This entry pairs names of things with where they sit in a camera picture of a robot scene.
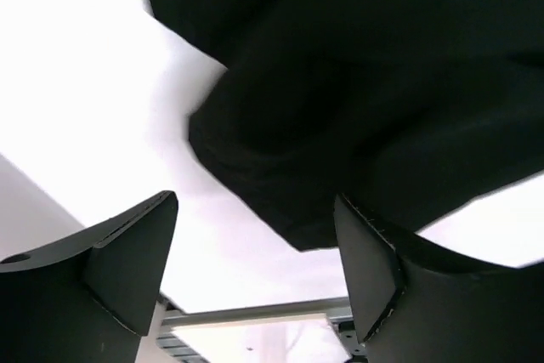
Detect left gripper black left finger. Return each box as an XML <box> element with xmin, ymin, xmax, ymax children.
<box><xmin>1</xmin><ymin>191</ymin><xmax>178</xmax><ymax>363</ymax></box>

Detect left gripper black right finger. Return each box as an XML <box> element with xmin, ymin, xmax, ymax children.
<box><xmin>334</xmin><ymin>196</ymin><xmax>543</xmax><ymax>362</ymax></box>

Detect black trousers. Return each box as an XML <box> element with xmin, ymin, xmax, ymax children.
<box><xmin>149</xmin><ymin>0</ymin><xmax>543</xmax><ymax>250</ymax></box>

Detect aluminium table frame rail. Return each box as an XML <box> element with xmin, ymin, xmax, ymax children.
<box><xmin>156</xmin><ymin>298</ymin><xmax>368</xmax><ymax>362</ymax></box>

